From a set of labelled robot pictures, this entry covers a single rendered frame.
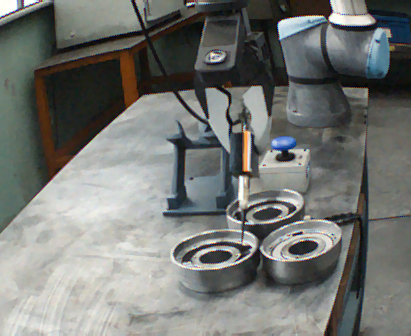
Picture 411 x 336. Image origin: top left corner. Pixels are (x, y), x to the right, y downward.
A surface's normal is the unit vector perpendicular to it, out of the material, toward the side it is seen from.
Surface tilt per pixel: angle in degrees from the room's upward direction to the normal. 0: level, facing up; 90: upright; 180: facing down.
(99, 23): 90
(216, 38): 32
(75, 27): 90
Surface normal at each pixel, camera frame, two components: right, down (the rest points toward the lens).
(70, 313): -0.15, -0.92
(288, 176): -0.28, 0.38
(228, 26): -0.25, -0.58
